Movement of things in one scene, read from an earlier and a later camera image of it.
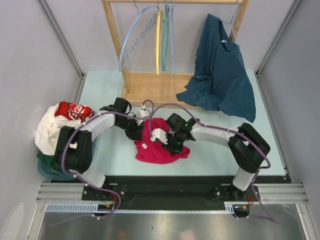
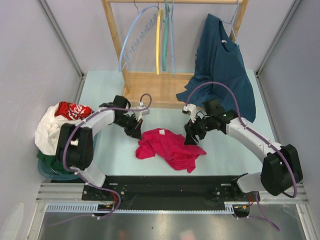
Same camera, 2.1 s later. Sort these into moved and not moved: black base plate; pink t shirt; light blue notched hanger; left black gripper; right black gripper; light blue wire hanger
Moved: pink t shirt; right black gripper
Not moved: light blue notched hanger; black base plate; light blue wire hanger; left black gripper
